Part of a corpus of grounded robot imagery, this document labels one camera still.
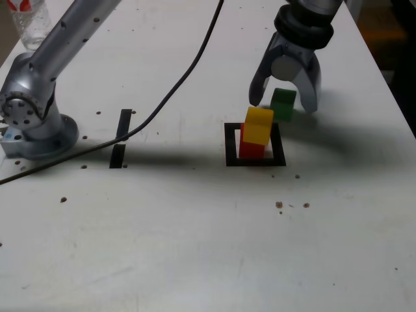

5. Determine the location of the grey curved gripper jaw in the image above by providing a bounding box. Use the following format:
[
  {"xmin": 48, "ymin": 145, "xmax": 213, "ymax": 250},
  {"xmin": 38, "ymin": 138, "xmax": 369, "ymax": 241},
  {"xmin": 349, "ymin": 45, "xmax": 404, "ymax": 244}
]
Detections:
[
  {"xmin": 271, "ymin": 48, "xmax": 322, "ymax": 113},
  {"xmin": 248, "ymin": 34, "xmax": 277, "ymax": 107}
]

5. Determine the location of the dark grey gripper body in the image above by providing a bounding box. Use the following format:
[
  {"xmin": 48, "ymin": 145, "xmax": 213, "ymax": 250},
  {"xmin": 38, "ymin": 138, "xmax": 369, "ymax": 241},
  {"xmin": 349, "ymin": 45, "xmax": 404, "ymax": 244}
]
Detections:
[{"xmin": 268, "ymin": 32, "xmax": 317, "ymax": 65}]

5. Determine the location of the green cube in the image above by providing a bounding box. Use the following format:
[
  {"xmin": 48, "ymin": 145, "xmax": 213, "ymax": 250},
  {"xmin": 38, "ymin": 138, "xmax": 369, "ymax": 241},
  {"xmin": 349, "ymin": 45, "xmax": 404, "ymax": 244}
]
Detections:
[{"xmin": 269, "ymin": 87, "xmax": 297, "ymax": 123}]

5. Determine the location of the yellow cube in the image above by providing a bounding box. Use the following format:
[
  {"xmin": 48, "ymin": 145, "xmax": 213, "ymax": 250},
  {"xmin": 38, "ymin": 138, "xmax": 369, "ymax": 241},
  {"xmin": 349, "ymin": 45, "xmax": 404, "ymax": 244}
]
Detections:
[{"xmin": 242, "ymin": 106, "xmax": 275, "ymax": 146}]

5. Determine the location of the red cube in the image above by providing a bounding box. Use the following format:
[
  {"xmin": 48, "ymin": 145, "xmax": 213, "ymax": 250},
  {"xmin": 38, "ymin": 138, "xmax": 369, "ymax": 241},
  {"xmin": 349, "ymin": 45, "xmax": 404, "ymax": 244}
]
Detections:
[{"xmin": 239, "ymin": 122, "xmax": 266, "ymax": 159}]

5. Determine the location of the black tape square outline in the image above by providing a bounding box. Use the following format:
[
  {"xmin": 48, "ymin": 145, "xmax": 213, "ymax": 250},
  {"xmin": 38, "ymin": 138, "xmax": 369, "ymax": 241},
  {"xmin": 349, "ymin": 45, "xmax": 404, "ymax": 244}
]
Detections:
[{"xmin": 224, "ymin": 122, "xmax": 287, "ymax": 167}]

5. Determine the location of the black tape strip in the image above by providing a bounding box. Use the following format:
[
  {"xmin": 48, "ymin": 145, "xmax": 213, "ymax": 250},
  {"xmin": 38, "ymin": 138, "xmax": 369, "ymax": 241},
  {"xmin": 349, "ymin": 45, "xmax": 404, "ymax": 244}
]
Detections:
[{"xmin": 109, "ymin": 109, "xmax": 133, "ymax": 170}]

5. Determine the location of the clear plastic bottle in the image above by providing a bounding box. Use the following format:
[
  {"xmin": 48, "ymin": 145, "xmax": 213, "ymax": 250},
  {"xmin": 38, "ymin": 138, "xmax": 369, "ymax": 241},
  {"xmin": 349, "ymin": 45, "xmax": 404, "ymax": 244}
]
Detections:
[{"xmin": 8, "ymin": 0, "xmax": 53, "ymax": 51}]

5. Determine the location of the long black cable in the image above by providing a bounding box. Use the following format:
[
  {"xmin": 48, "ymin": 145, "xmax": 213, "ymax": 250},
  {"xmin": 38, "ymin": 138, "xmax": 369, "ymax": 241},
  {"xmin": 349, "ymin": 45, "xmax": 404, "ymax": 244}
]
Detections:
[{"xmin": 0, "ymin": 0, "xmax": 226, "ymax": 186}]

